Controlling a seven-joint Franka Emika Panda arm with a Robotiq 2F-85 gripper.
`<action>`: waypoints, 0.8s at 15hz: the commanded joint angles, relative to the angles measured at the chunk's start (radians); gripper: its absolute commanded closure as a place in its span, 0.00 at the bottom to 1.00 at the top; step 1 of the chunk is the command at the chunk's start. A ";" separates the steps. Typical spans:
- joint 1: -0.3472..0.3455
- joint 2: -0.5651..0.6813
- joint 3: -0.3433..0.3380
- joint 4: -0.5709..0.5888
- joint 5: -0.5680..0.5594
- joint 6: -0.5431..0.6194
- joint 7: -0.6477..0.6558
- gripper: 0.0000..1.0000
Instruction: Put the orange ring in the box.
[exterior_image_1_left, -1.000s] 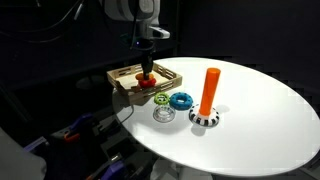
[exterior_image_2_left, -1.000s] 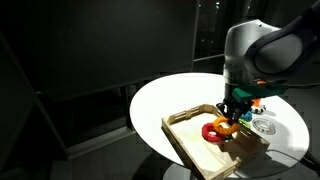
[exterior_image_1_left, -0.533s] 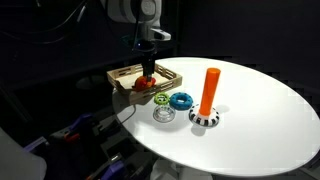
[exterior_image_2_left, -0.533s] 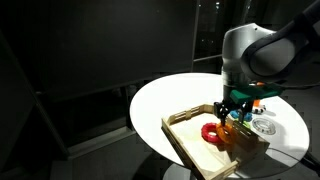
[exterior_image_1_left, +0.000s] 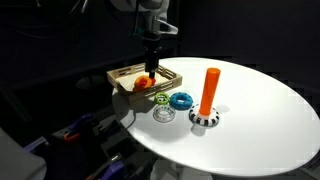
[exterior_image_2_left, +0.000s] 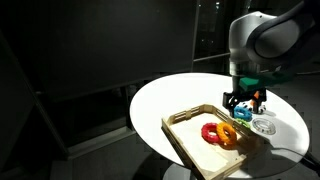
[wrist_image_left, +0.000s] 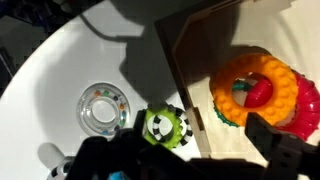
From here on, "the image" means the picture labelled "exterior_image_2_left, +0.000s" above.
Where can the green wrist camera box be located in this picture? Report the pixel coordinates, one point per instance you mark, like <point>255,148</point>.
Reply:
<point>250,83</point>

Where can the wooden slatted tray box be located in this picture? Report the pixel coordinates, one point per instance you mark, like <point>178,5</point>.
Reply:
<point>200,156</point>

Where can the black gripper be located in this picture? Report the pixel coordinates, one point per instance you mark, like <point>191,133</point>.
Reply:
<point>245,95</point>

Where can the orange stacking post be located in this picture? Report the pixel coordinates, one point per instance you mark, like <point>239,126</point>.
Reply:
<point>256,95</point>

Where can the white table pedestal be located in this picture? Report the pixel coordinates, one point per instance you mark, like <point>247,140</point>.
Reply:
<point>176,173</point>

